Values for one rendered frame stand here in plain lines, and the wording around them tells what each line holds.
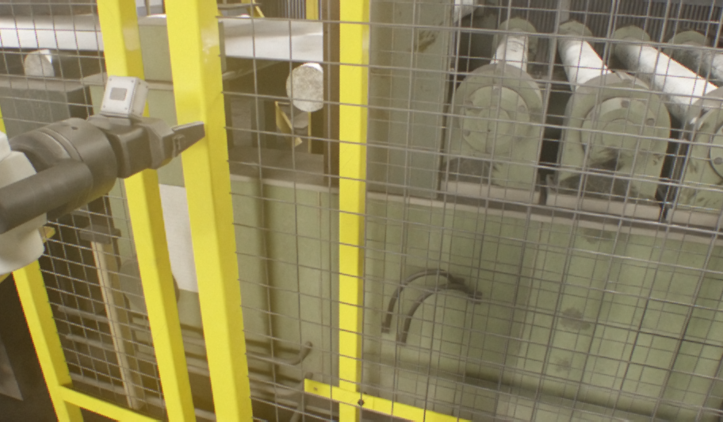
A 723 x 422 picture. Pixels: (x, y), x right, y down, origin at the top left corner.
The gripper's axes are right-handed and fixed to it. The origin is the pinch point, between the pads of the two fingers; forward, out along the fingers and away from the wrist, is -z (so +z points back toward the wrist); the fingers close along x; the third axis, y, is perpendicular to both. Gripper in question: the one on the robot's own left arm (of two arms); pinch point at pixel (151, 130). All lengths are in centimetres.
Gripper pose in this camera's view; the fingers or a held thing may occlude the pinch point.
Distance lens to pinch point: 71.4
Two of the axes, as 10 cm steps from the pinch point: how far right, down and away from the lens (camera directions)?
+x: 9.4, 1.5, -2.9
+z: -3.3, 3.9, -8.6
